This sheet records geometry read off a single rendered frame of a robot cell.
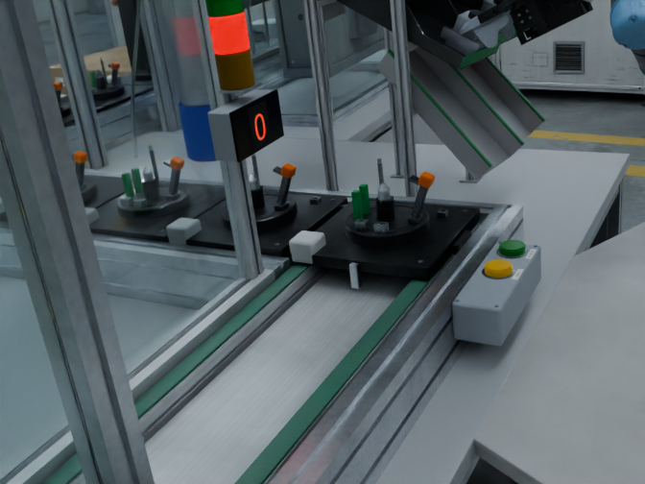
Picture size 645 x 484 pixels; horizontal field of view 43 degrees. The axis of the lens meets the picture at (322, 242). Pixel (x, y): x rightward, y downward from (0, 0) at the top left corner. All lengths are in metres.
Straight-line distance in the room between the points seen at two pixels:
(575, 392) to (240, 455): 0.45
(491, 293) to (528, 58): 4.58
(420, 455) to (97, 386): 0.60
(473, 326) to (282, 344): 0.27
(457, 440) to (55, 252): 0.69
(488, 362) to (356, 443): 0.33
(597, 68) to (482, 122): 3.96
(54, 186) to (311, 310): 0.82
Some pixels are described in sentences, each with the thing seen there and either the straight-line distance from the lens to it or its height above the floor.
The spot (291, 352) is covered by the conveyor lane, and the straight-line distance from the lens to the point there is 1.15.
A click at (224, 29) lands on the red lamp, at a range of 1.13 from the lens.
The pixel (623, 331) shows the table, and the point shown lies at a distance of 1.28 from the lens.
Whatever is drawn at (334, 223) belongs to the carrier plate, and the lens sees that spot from 1.41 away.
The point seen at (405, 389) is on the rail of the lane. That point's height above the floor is 0.93.
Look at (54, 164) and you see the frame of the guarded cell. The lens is 0.46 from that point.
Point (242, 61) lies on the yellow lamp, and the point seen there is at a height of 1.30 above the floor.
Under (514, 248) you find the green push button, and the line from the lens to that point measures 1.26.
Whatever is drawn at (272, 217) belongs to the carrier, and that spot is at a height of 0.99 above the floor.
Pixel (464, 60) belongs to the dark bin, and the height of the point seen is 1.20.
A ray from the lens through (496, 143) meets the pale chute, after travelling 1.60.
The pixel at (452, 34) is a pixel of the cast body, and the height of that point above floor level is 1.24.
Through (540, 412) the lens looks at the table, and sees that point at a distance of 1.10.
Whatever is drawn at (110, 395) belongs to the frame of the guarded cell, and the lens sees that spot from 0.53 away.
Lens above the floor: 1.51
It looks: 24 degrees down
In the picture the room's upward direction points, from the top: 7 degrees counter-clockwise
